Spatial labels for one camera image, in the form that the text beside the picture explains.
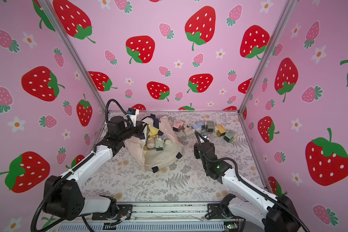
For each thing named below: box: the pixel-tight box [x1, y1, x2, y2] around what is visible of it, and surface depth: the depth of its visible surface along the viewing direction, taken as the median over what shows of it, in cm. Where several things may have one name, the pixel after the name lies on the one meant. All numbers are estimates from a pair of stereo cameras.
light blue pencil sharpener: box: [192, 121, 205, 131], surface depth 109 cm
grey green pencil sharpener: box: [206, 120, 216, 133], surface depth 107 cm
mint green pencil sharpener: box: [223, 130, 236, 143], surface depth 102 cm
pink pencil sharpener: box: [172, 119, 184, 132], surface depth 108 cm
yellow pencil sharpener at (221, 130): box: [216, 124, 227, 138], surface depth 106 cm
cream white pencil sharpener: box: [183, 124, 195, 137], surface depth 106 cm
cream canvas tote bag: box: [124, 114, 183, 174], surface depth 92 cm
